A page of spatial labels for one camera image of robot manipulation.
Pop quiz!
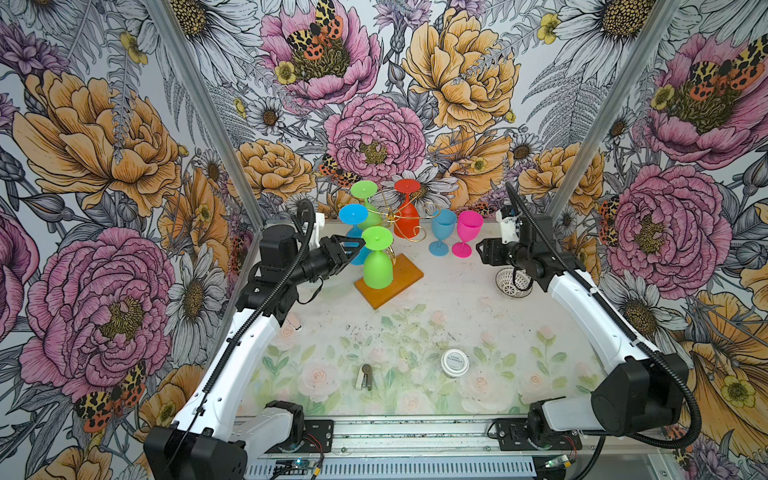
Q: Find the light blue wine glass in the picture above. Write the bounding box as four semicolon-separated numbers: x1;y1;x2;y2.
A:
429;209;457;257

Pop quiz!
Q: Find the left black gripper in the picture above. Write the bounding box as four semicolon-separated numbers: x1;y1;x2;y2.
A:
289;233;367;283

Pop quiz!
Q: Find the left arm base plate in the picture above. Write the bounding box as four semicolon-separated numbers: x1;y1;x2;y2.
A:
268;419;335;454

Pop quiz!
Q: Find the aluminium front rail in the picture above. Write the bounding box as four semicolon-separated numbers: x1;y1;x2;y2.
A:
149;413;679;480

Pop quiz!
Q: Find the green wine glass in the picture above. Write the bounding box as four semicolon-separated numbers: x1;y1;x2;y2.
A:
350;180;382;230
362;226;394;290

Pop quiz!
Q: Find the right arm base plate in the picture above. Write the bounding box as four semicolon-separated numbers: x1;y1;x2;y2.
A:
486;417;582;452

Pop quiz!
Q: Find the gold wire glass rack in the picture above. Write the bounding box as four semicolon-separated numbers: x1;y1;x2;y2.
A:
370;198;431;244

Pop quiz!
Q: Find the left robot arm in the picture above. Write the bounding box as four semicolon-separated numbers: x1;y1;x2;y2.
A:
143;199;364;479

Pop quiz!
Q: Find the small pink white object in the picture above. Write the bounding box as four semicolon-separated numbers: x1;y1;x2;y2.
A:
286;317;302;332

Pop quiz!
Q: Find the magenta wine glass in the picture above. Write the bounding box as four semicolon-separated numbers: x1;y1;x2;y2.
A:
451;210;484;259

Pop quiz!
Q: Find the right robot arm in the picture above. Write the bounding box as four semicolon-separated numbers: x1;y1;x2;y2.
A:
476;183;702;450

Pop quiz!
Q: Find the red wine glass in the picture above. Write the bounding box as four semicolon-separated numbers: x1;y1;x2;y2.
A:
394;179;421;240

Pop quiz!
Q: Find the orange wooden rack base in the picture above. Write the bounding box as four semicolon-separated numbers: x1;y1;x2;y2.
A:
354;253;424;310

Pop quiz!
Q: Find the white mesh sink strainer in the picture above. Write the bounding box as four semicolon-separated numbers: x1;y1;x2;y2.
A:
495;267;533;298

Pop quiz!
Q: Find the small grey key fob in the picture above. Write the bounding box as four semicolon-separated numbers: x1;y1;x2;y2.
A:
355;364;373;391

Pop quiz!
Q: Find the cyan wine glass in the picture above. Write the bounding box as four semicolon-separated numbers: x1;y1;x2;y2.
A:
339;204;370;266

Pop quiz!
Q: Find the white round jar lid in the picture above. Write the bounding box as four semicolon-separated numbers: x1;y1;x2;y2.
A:
440;348;469;378

